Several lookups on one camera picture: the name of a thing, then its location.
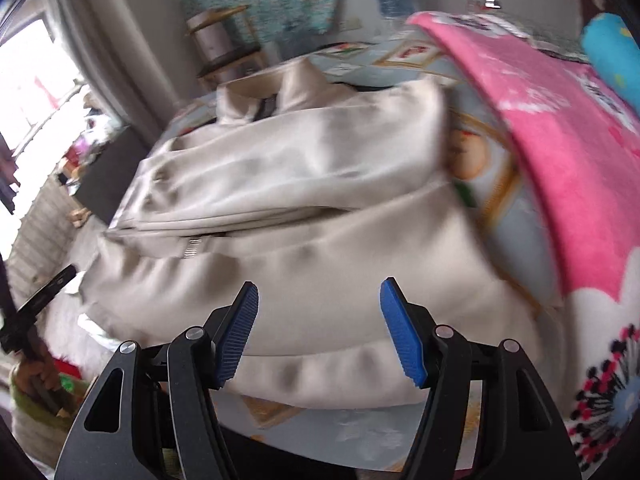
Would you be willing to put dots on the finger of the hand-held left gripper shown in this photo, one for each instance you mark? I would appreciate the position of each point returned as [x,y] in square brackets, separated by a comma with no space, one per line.
[47,292]

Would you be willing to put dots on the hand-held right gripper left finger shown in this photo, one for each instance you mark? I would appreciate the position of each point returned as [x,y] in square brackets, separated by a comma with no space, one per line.
[235,340]

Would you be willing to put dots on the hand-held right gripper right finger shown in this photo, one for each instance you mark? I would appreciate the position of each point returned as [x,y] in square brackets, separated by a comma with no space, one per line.
[402,335]

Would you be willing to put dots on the beige jacket with black stripes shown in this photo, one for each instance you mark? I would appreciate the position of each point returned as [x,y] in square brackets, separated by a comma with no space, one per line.
[325,240]

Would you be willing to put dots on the person's left hand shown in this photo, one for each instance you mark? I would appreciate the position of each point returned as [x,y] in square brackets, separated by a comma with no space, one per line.
[45,367]

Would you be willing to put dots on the beige slipper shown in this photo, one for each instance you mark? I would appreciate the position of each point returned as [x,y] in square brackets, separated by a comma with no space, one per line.
[80,216]

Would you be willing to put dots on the patterned plastic tablecloth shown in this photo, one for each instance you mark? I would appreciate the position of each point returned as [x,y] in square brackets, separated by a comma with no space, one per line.
[320,425]

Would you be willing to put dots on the dark low cabinet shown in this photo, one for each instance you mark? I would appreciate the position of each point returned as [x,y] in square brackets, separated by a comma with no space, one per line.
[115,170]

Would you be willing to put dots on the barred window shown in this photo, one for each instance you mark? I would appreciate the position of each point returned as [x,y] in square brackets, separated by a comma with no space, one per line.
[35,70]

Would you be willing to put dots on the pink printed blanket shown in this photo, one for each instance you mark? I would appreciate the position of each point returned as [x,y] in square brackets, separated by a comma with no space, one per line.
[565,160]

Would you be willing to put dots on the grey curtain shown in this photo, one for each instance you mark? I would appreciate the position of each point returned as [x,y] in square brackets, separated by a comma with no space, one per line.
[110,50]

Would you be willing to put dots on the wooden chair with dark seat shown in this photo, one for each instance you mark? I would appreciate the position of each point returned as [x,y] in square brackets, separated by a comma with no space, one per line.
[235,57]

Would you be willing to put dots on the white cylindrical bin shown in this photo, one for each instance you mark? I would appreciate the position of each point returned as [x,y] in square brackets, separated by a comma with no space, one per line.
[212,40]

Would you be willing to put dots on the grey lace-edged cloth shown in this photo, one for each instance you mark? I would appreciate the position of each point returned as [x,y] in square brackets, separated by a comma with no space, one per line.
[555,42]

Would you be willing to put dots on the blue dotted pillow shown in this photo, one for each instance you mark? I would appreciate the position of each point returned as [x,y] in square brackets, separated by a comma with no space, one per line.
[607,45]

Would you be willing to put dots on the white wall socket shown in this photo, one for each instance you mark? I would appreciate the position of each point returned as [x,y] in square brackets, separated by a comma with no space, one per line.
[353,23]

